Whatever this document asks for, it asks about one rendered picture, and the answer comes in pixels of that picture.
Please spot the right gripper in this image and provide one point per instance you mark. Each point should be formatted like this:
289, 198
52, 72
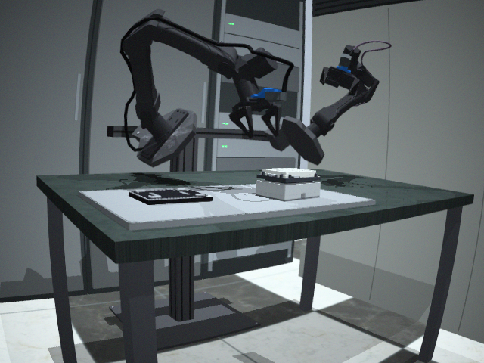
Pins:
253, 101

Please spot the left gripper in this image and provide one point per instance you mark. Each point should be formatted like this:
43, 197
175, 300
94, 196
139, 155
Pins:
340, 76

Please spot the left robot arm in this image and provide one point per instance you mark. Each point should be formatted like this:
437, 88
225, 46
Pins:
327, 116

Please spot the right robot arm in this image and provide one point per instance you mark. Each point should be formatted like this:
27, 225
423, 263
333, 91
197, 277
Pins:
223, 60

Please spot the white well plate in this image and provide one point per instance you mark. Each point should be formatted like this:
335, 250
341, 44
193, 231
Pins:
290, 171

